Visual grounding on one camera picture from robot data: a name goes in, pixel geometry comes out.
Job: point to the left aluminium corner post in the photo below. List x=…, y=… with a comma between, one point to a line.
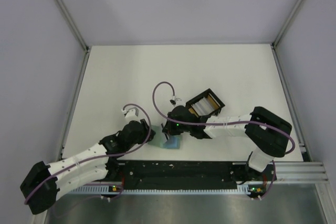
x=71, y=24

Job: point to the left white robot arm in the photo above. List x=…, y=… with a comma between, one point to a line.
x=47, y=183

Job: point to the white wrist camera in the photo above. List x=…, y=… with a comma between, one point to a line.
x=175, y=101
x=131, y=114

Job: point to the stack of white cards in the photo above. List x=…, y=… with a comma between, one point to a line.
x=202, y=107

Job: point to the aluminium front frame rail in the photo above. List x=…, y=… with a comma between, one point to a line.
x=301, y=173

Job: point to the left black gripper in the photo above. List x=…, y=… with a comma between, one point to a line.
x=145, y=130

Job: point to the right aluminium corner post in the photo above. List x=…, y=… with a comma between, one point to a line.
x=288, y=22

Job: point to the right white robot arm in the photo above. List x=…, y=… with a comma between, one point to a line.
x=269, y=132

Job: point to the green card holder wallet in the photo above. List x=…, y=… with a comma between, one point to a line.
x=163, y=140

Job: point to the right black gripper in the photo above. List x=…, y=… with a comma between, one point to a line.
x=169, y=129

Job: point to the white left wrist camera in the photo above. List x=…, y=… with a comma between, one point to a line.
x=131, y=114

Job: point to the black card box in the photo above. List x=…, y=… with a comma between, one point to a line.
x=213, y=99

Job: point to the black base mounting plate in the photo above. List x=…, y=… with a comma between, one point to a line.
x=183, y=175

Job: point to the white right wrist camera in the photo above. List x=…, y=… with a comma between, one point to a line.
x=175, y=101

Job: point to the aluminium corner post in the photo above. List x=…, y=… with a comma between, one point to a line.
x=288, y=22
x=71, y=24

